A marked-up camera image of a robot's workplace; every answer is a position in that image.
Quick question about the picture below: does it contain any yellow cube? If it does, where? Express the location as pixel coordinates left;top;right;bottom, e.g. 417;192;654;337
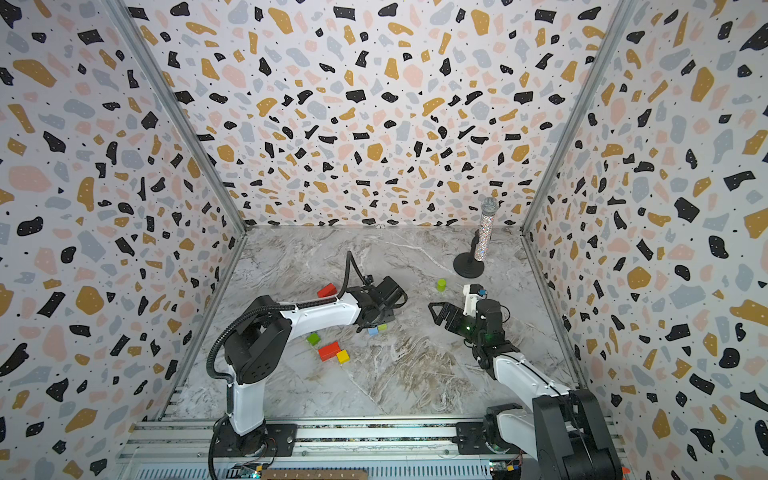
336;350;350;364

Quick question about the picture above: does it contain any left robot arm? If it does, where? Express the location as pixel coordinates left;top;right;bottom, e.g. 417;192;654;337
206;276;408;438

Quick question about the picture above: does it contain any green cube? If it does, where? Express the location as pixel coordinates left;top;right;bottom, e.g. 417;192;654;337
307;332;321;346

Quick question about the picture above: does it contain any glitter microphone on stand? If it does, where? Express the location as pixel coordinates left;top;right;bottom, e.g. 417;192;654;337
453;197;499;279

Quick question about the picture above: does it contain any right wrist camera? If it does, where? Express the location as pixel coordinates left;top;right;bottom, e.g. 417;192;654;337
462;283;487;318

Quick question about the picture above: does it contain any red block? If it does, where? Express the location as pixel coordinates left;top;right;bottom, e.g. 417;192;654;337
317;342;341;361
317;283;338;298

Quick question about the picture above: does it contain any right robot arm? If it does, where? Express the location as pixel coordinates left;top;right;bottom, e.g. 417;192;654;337
428;298;623;479

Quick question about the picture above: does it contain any wooden strip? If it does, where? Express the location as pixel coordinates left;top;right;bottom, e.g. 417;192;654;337
260;468;369;480

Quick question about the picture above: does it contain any aluminium mounting rail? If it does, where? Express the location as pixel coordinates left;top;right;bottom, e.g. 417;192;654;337
116;416;631;480

